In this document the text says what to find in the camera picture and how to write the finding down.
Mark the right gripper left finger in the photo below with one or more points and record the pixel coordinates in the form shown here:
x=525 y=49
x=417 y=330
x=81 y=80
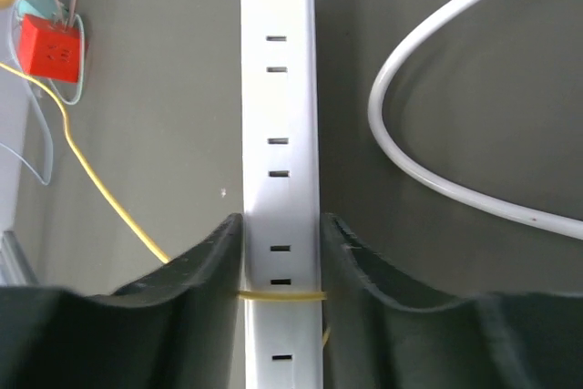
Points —
x=172 y=328

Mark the red cube adapter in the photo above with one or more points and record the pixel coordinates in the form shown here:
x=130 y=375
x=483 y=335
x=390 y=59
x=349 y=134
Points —
x=48 y=49

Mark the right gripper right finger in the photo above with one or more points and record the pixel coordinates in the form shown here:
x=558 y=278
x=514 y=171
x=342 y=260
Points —
x=389 y=330

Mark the mint green charger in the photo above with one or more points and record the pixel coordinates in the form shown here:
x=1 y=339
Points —
x=46 y=9

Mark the white power strip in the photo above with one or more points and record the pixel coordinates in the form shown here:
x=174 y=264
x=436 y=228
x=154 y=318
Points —
x=280 y=180

